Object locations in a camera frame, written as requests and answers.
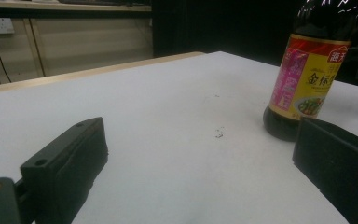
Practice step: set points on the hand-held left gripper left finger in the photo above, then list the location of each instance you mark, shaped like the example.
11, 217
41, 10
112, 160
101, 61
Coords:
62, 161

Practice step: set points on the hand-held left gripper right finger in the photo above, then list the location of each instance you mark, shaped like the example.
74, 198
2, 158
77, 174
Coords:
341, 161

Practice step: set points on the dark soy sauce bottle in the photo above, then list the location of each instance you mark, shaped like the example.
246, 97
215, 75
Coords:
307, 84

